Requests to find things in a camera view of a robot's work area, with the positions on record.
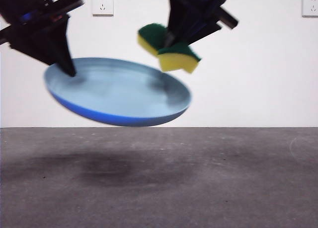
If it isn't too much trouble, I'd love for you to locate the light blue round plate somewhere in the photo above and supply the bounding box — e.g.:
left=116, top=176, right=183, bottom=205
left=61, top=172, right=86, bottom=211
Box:
left=44, top=57, right=192, bottom=128

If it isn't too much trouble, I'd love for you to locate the white wall socket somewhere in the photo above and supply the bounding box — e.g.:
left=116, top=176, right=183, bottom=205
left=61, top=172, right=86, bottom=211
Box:
left=302, top=0, right=318, bottom=17
left=92, top=0, right=114, bottom=17

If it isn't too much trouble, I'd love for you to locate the yellow sponge with green pad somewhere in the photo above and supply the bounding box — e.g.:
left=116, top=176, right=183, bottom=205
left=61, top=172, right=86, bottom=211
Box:
left=137, top=23, right=202, bottom=74

